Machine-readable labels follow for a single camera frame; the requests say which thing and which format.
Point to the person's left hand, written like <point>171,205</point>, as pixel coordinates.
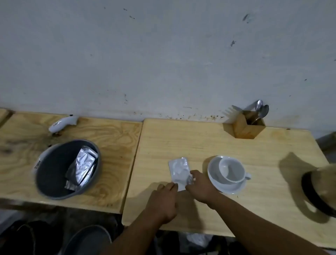
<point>161,203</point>

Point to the person's right hand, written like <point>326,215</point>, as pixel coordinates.
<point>203,187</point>

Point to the person's right thumb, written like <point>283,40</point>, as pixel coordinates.
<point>190,186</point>

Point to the person's left thumb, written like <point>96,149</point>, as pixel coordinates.
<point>173,187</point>

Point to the silver foil sachet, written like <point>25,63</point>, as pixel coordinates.
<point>179,169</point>

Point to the person's right forearm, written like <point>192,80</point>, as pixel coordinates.
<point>257,228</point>

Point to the person's left forearm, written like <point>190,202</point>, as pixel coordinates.
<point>131,236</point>

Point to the white ceramic saucer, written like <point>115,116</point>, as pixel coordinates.
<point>216,181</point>

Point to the white ceramic cup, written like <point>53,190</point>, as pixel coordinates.
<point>231,170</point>

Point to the white plastic bag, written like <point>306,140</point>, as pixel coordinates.
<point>196,239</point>

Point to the wooden cutlery holder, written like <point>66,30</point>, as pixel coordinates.
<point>248,128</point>

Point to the silver foil packet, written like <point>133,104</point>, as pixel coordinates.
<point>91,153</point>
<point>78,168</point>

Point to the grey round stool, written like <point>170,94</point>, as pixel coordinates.
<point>86,241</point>

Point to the metal spoon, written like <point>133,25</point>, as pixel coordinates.
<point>259,104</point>
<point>264,110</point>

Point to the grey plastic bin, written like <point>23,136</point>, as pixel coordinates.
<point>51,174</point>

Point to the white handheld sealer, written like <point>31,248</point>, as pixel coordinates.
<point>61,124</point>

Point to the straw hat with black band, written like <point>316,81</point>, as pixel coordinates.
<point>322,189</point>

